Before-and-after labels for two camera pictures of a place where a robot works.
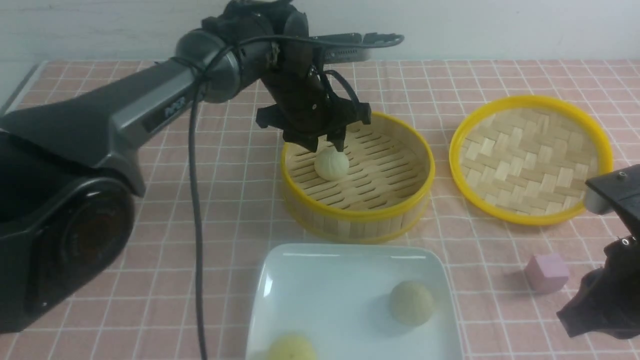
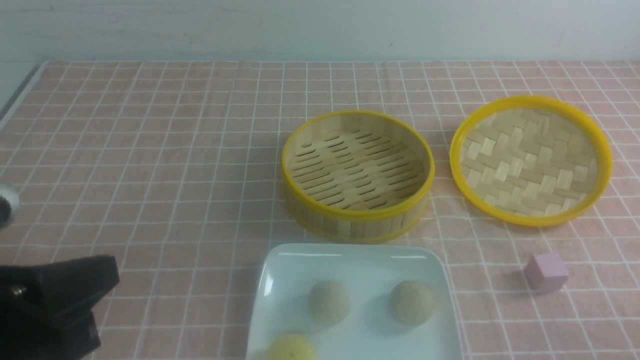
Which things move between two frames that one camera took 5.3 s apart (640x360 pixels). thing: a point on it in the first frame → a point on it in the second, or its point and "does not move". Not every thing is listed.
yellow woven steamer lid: x=526 y=160 does not move
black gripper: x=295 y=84 → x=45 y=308
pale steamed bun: x=411 y=303 does not move
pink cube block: x=546 y=272 does not move
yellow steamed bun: x=292 y=347 does not move
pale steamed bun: x=330 y=165 → x=329 y=302
